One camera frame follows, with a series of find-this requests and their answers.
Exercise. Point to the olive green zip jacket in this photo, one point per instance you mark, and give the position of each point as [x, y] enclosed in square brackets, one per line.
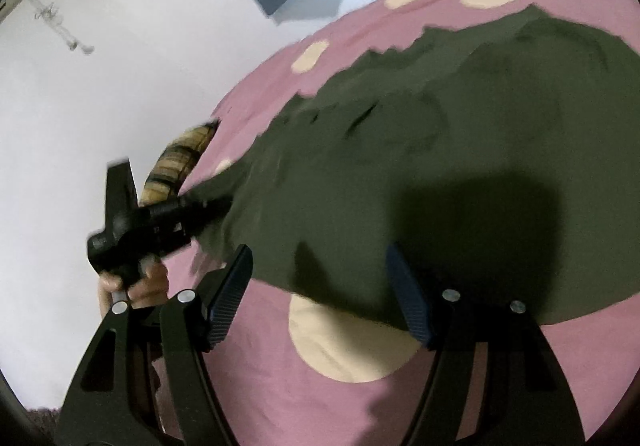
[425, 166]

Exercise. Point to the pink dotted bed sheet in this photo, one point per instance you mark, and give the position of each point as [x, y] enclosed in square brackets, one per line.
[350, 366]

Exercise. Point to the striped brown pillow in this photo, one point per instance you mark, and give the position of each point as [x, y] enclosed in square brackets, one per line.
[172, 166]

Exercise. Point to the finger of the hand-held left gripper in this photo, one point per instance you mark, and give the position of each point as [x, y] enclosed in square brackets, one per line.
[200, 211]

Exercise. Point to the wall-mounted metal fixture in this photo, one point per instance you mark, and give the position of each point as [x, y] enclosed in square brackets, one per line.
[47, 1]

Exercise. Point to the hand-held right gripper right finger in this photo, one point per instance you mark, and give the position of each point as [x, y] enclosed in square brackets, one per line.
[410, 296]

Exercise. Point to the person's left hand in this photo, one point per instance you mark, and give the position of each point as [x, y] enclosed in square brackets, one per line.
[145, 283]

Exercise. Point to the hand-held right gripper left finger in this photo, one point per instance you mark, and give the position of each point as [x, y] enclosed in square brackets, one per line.
[227, 298]

